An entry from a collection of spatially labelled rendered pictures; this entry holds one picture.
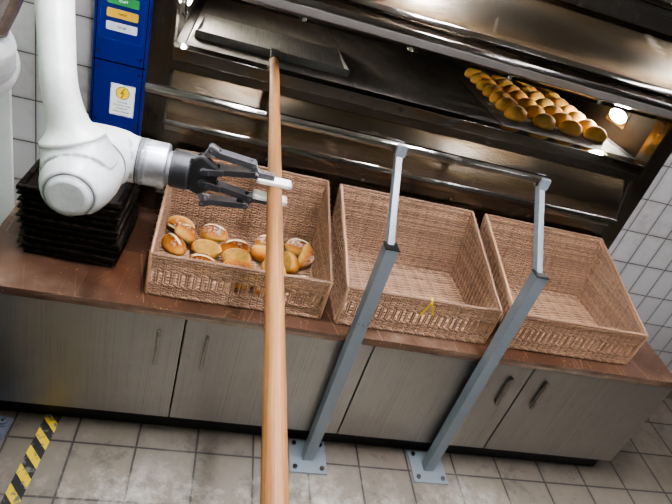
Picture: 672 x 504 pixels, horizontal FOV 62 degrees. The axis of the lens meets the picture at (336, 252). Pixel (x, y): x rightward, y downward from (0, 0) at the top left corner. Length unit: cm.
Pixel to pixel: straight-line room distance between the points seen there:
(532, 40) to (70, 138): 154
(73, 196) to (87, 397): 119
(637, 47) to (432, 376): 134
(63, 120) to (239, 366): 111
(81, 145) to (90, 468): 132
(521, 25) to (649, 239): 115
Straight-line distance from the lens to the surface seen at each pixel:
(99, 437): 214
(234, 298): 175
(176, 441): 214
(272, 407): 69
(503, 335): 187
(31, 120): 213
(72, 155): 96
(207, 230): 200
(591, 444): 260
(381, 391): 201
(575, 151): 233
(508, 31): 204
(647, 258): 280
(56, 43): 101
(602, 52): 221
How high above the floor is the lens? 170
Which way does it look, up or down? 31 degrees down
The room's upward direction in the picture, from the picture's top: 19 degrees clockwise
